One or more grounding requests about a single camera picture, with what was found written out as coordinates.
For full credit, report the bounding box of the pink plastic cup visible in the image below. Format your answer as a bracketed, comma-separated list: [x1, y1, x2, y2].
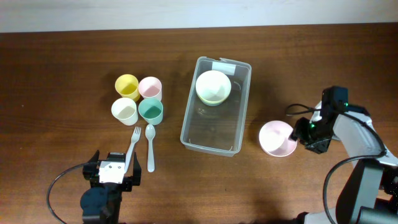
[138, 77, 162, 101]

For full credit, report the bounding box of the yellow plastic bowl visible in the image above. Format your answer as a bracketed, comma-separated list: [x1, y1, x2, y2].
[198, 95, 228, 103]

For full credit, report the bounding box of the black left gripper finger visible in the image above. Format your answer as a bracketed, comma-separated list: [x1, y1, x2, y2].
[88, 150, 100, 165]
[132, 153, 142, 186]

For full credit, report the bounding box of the yellow plastic cup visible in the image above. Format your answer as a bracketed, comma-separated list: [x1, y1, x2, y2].
[114, 74, 141, 101]

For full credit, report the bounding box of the white plastic bowl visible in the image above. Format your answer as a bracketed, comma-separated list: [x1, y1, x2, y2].
[195, 70, 231, 96]

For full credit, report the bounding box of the pink plastic bowl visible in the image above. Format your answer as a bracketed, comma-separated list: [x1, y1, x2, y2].
[259, 121, 297, 157]

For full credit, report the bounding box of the white plastic spoon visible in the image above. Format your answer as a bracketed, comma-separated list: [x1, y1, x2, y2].
[145, 124, 155, 172]

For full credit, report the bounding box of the white plastic fork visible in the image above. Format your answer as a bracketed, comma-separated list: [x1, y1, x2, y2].
[124, 126, 141, 173]

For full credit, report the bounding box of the clear plastic container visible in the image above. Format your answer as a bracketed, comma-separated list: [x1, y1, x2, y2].
[180, 57, 252, 157]

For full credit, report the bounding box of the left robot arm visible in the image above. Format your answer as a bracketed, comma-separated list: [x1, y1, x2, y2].
[80, 151, 142, 224]

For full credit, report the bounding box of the cream plastic cup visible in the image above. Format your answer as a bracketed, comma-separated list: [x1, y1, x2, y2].
[111, 98, 138, 126]

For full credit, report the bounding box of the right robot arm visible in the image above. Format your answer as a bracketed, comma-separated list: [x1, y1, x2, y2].
[259, 86, 397, 223]

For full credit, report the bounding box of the green plastic cup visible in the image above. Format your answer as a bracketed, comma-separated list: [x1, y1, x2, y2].
[138, 98, 164, 125]

